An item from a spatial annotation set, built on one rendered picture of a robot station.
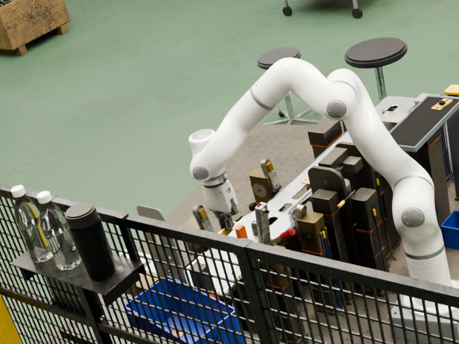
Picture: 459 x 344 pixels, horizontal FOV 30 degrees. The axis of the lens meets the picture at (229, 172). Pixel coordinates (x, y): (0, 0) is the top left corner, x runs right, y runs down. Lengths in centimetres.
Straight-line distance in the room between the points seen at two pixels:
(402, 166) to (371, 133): 16
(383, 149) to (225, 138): 45
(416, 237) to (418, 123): 55
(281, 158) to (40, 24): 565
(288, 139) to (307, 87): 172
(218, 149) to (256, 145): 165
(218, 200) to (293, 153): 137
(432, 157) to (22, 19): 663
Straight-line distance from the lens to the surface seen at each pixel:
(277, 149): 403
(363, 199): 275
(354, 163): 280
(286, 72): 240
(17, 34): 910
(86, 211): 195
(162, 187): 552
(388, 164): 248
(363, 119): 246
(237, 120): 248
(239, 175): 388
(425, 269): 264
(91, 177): 597
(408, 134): 292
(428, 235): 256
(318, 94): 236
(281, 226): 285
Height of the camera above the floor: 248
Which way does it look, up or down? 27 degrees down
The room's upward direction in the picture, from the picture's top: 15 degrees counter-clockwise
